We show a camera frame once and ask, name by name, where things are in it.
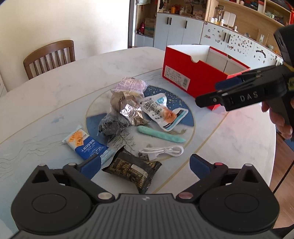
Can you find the low white cabinet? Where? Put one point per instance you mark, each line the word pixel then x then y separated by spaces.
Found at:
pixel 143 41

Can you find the teal utility knife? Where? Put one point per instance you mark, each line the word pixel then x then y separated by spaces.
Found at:
pixel 160 134

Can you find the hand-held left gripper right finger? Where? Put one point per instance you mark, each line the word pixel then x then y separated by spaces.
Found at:
pixel 198 164

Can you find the white rounded containers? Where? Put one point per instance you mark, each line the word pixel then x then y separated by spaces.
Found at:
pixel 229 18

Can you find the wooden wall shelf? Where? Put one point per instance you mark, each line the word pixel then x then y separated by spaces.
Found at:
pixel 250 18

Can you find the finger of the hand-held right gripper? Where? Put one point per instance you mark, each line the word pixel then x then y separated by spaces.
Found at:
pixel 227 83
pixel 206 101

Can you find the white blue snack packet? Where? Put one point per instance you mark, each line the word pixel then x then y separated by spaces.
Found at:
pixel 156 108

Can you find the crumpled gold foil wrapper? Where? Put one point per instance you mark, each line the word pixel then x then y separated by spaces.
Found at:
pixel 128 108

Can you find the person's right hand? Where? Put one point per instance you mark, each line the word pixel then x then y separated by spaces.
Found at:
pixel 274 120

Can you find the glass jar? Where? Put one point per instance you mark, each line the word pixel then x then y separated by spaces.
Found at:
pixel 219 15

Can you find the blue orange tissue packet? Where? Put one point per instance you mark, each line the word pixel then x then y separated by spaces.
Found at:
pixel 80 142

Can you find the brown cardboard carton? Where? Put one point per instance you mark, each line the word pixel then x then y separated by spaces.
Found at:
pixel 150 26

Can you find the white sticker-covered cabinet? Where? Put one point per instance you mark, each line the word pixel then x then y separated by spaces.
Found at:
pixel 238 43

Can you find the black snack packet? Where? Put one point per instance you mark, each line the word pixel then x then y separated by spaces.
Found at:
pixel 128 167

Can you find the wooden chair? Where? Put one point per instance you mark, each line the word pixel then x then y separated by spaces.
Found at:
pixel 46 49

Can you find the white marble desktop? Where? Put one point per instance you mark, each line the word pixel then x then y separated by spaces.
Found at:
pixel 69 92

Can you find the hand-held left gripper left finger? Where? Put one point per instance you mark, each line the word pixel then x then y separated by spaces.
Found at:
pixel 91 164

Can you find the red cardboard box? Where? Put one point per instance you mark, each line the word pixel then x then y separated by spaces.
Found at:
pixel 202 75

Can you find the purple white snack packet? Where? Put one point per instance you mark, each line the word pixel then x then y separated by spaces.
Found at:
pixel 131 86

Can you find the red fire extinguisher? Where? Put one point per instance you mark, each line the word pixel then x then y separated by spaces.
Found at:
pixel 141 27

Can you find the yellow bottle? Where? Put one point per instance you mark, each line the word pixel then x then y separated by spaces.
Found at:
pixel 173 10

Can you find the dark clear plastic bag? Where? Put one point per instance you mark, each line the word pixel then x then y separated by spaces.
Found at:
pixel 110 126

